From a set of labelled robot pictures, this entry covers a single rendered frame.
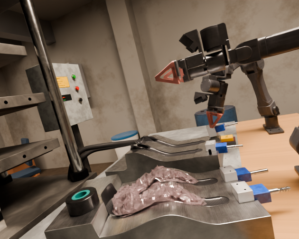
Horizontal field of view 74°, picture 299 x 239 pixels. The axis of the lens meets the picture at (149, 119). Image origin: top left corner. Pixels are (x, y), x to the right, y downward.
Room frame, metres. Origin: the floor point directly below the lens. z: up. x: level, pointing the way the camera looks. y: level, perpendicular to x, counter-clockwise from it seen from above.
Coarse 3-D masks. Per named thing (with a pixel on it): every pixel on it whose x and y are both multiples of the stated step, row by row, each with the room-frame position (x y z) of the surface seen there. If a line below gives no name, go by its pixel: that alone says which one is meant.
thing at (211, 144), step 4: (212, 140) 0.77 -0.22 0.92; (208, 144) 0.73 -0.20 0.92; (212, 144) 0.72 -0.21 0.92; (216, 144) 0.75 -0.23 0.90; (220, 144) 0.74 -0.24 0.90; (224, 144) 0.73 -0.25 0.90; (208, 148) 0.73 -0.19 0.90; (212, 148) 0.73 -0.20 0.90; (216, 148) 0.72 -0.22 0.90; (220, 148) 0.72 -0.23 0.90; (224, 148) 0.71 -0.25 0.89; (228, 148) 0.72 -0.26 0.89; (220, 152) 0.72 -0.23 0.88; (224, 152) 0.71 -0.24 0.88
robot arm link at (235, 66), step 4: (228, 60) 0.91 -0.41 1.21; (260, 60) 0.99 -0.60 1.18; (232, 64) 0.90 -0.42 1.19; (236, 64) 0.93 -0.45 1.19; (256, 64) 0.98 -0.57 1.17; (260, 64) 0.99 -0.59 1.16; (232, 68) 0.90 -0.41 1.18; (260, 68) 0.99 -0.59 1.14; (216, 72) 0.89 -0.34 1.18; (220, 72) 0.87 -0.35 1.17; (224, 72) 0.87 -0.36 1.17
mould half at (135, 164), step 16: (144, 144) 0.90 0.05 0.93; (160, 144) 0.92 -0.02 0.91; (176, 144) 0.94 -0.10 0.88; (128, 160) 0.82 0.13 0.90; (144, 160) 0.79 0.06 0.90; (160, 160) 0.76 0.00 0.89; (176, 160) 0.74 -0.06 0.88; (192, 160) 0.71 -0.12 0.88; (208, 160) 0.69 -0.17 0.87; (128, 176) 0.83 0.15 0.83
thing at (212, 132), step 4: (212, 124) 0.88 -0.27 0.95; (220, 124) 0.90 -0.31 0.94; (224, 124) 0.90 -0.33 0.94; (228, 124) 0.87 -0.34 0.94; (232, 124) 0.86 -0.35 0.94; (236, 124) 0.85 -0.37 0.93; (208, 128) 0.89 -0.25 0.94; (216, 128) 0.88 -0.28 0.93; (220, 128) 0.87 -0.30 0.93; (224, 128) 0.86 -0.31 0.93; (208, 132) 0.89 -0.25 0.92; (212, 132) 0.88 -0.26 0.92; (216, 132) 0.88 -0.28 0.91; (212, 136) 0.88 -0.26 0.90
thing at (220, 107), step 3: (213, 93) 0.89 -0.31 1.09; (219, 96) 0.87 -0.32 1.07; (222, 96) 0.87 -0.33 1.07; (219, 99) 0.87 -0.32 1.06; (222, 99) 0.87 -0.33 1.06; (216, 102) 0.87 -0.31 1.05; (219, 102) 0.87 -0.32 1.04; (222, 102) 0.87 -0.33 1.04; (216, 105) 0.87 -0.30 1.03; (219, 105) 0.87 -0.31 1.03; (222, 105) 0.87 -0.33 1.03; (207, 108) 0.87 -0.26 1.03; (210, 108) 0.86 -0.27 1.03; (216, 108) 0.85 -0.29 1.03; (219, 108) 0.84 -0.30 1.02; (222, 108) 0.84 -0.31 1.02
